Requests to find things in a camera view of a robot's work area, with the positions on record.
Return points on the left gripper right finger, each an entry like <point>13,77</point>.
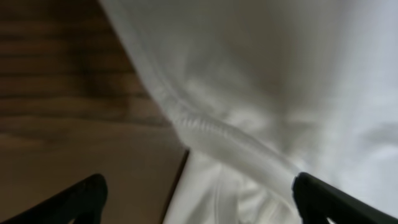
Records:
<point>319,203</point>

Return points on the white printed t-shirt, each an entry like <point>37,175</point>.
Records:
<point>260,91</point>

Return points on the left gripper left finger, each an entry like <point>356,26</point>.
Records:
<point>81,203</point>

